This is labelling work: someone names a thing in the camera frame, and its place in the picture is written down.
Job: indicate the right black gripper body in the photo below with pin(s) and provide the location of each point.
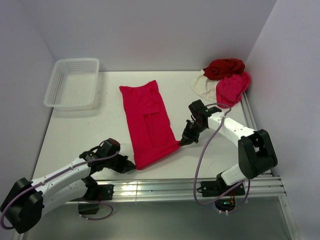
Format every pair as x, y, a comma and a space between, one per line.
192, 131

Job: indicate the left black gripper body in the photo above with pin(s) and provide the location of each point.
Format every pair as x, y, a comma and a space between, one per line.
117, 163

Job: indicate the bright red t-shirt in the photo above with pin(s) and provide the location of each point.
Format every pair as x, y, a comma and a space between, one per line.
148, 123

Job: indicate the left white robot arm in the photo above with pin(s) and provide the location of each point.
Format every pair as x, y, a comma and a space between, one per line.
30, 200

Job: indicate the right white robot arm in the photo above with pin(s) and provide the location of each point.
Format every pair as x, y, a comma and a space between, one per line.
256, 153

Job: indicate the white t-shirt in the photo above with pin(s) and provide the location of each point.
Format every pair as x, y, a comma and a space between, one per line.
204, 87

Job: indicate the pink t-shirt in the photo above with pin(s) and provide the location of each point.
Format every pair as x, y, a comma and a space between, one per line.
229, 90

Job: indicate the dark red t-shirt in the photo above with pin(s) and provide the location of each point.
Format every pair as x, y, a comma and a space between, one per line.
223, 68

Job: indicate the white plastic mesh basket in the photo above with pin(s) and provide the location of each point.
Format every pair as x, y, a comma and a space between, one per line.
73, 84

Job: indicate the aluminium mounting rail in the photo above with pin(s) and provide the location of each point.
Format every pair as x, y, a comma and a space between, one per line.
183, 189

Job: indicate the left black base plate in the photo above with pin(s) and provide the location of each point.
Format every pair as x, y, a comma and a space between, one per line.
103, 192

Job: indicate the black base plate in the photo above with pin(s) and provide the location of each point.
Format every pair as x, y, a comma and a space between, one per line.
215, 189
103, 192

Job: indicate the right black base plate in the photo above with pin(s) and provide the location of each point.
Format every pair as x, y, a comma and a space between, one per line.
215, 189

